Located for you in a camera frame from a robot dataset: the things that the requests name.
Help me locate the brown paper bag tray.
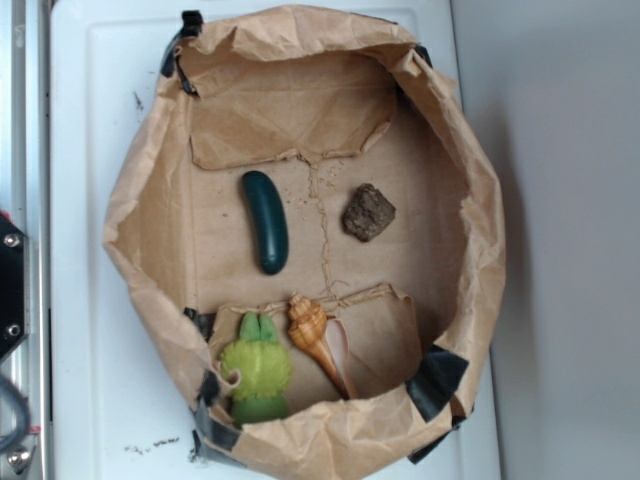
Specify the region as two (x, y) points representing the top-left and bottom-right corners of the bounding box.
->
(103, 5), (505, 479)

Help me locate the dark green toy cucumber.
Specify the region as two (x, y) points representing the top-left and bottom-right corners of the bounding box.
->
(242, 171), (289, 275)

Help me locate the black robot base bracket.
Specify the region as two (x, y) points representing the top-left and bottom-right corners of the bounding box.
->
(0, 213), (26, 362)

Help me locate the tan spiral conch shell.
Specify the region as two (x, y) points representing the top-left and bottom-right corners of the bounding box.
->
(288, 293), (358, 400)

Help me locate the white plastic tray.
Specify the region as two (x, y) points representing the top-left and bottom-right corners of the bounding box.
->
(48, 0), (503, 480)

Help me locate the green plush toy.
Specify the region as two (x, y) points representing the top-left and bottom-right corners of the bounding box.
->
(219, 312), (293, 428)

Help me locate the grey cable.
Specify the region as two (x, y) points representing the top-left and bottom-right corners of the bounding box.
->
(0, 372), (31, 450)

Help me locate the brown rough rock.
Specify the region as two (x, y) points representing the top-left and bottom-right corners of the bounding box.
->
(342, 183), (396, 242)

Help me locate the silver aluminium rail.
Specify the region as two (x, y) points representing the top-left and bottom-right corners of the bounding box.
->
(1, 1), (54, 479)

